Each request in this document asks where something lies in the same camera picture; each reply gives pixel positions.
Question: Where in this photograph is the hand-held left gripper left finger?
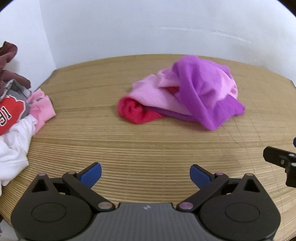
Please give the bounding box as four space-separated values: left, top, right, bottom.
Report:
30 162 116 212

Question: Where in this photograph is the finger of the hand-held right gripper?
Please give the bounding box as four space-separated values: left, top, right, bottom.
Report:
263 146 296 188

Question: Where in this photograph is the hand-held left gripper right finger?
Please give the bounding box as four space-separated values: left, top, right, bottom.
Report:
177 164 262 212

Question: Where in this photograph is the red pink purple gradient shirt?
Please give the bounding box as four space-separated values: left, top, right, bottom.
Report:
117 55 245 131

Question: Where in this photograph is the white garment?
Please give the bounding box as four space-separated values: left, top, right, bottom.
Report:
0 115 38 187

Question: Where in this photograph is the pink garment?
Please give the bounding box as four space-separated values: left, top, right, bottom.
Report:
26 89 56 134

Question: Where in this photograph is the grey shirt with red print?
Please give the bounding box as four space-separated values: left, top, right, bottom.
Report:
0 79 31 136

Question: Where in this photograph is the maroon patterned garment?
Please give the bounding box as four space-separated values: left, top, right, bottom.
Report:
0 41 31 102

